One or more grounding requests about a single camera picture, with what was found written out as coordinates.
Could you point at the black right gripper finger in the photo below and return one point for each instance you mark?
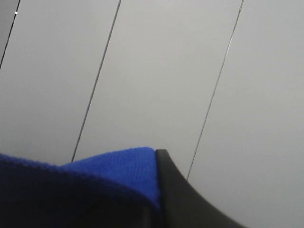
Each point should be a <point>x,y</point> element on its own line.
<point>182,206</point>

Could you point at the blue microfibre towel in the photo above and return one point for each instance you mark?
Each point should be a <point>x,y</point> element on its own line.
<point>113,189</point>

